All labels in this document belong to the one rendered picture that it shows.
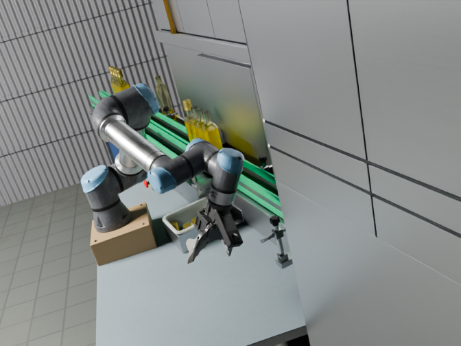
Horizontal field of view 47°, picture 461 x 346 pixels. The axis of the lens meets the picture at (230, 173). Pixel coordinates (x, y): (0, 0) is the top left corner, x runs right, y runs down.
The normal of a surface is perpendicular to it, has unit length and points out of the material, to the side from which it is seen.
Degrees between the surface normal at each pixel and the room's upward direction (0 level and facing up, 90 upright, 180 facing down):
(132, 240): 90
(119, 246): 90
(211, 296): 0
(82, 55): 90
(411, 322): 90
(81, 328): 0
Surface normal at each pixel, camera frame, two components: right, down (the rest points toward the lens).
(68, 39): 0.22, 0.38
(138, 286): -0.22, -0.88
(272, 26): -0.86, 0.38
